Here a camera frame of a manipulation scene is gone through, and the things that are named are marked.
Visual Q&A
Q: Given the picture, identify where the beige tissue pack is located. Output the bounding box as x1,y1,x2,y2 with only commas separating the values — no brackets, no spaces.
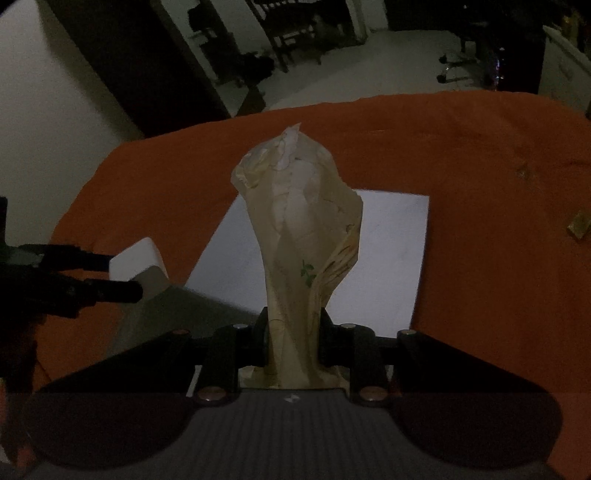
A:
231,122,364,389

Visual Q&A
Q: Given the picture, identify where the dark chair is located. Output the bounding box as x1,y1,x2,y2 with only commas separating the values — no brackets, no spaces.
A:
186,0,242,86

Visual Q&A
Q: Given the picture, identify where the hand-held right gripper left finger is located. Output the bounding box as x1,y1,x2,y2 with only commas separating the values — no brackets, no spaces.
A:
46,307,271,407

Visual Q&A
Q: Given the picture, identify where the office chair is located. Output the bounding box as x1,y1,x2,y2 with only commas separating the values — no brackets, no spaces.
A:
435,9,506,85

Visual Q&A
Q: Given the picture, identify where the dark door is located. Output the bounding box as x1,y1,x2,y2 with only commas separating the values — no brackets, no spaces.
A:
46,0,232,137

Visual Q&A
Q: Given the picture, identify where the white cabinet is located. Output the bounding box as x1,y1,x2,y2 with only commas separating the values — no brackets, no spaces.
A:
537,24,591,115

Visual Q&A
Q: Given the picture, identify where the wooden chair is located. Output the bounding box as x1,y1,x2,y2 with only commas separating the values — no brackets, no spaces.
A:
246,0,346,72

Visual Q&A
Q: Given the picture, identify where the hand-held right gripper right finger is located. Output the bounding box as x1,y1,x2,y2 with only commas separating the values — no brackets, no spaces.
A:
318,307,542,407

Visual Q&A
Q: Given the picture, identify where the gold wrapper scrap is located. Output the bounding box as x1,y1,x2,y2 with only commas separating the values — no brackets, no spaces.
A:
567,210,591,241

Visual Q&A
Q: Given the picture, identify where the white paper sheet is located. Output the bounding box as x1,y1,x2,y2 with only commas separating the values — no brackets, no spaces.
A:
108,188,431,398

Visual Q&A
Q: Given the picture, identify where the orange cloth desktop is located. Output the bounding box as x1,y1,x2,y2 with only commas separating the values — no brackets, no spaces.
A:
0,90,591,480

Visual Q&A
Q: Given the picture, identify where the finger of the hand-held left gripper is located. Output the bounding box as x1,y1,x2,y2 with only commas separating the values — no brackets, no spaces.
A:
41,244,115,272
44,273,144,306

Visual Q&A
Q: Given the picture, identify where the white power adapter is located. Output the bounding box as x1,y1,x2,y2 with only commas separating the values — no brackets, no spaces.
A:
109,237,170,297

